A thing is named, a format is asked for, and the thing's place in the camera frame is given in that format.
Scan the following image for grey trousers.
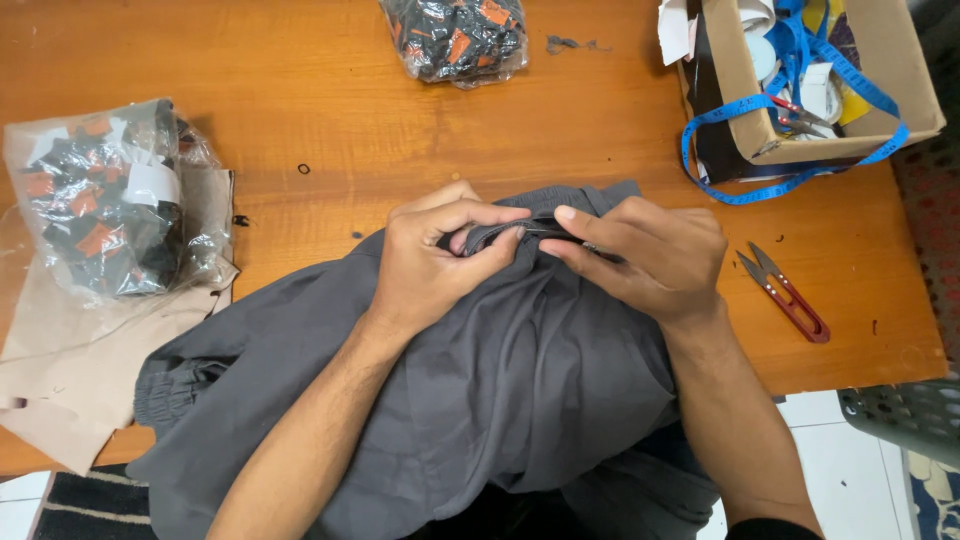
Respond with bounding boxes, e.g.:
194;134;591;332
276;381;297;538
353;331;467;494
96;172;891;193
126;180;723;540

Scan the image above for large bag of black-orange labels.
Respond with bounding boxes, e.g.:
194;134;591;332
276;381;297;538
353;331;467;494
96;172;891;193
2;97;240;303

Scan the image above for small red-handled thread snips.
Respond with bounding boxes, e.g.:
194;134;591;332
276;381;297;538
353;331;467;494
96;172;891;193
766;93;835;140

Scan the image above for cardboard box of sewing supplies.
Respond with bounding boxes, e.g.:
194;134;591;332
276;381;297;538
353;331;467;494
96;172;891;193
678;0;948;186

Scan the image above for person's left hand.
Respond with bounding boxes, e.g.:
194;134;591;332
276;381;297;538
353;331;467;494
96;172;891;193
371;180;533;336

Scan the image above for person's right hand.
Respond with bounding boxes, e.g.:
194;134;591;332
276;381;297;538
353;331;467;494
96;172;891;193
539;196;729;328

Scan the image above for beige paper sheet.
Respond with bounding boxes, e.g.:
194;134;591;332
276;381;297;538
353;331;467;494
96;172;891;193
0;168;241;477

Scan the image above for black sleeve cuff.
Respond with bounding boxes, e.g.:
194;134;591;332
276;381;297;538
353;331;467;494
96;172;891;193
725;517;824;540

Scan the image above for grey plastic basket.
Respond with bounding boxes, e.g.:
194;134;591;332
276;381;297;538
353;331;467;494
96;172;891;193
837;377;960;471

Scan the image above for white paper pieces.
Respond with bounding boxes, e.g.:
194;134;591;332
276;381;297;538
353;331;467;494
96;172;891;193
657;0;700;67

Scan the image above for grey thread scrap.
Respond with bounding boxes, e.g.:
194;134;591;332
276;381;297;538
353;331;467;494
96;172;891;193
545;33;612;57

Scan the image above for blue measuring tape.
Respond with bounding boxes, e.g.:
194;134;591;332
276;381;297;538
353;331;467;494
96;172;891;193
680;0;911;207

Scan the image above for black striped mat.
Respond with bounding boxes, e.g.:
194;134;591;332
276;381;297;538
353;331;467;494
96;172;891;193
28;463;160;540

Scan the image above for blue patterned rug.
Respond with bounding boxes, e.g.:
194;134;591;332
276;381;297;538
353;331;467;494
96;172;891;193
904;448;960;540

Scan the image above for small bag of black-orange labels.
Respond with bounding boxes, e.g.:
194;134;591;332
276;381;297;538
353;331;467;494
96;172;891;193
377;0;530;91

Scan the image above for red thread snips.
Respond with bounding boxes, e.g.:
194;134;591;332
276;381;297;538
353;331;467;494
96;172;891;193
735;241;832;345

